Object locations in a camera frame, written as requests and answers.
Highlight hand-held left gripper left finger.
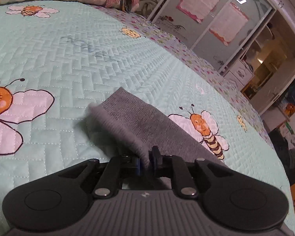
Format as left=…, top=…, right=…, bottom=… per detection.
left=58, top=155, right=141, bottom=199

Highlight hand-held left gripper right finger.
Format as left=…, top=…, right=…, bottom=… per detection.
left=149, top=146, right=227, bottom=198

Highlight grey knit garment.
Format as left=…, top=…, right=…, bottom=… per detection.
left=88, top=87, right=227, bottom=190

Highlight white drawer cabinet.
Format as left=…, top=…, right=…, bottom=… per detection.
left=224, top=59, right=255, bottom=89

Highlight black bag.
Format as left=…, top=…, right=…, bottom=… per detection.
left=269, top=130, right=295, bottom=185

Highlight green white box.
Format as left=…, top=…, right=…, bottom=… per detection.
left=279, top=120, right=295, bottom=136

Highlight sliding door wardrobe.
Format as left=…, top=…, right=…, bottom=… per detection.
left=130, top=0, right=273, bottom=72

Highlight white door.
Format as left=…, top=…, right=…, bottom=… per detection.
left=249, top=64, right=295, bottom=115

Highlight colourful hanging bags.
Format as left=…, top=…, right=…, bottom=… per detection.
left=278, top=81, right=295, bottom=118

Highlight orange bordered poster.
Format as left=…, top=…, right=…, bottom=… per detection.
left=208, top=2, right=249, bottom=47

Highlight dark patterned cloth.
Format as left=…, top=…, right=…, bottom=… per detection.
left=119, top=0, right=134, bottom=12

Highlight pink bordered poster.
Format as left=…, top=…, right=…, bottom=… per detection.
left=176, top=0, right=224, bottom=24

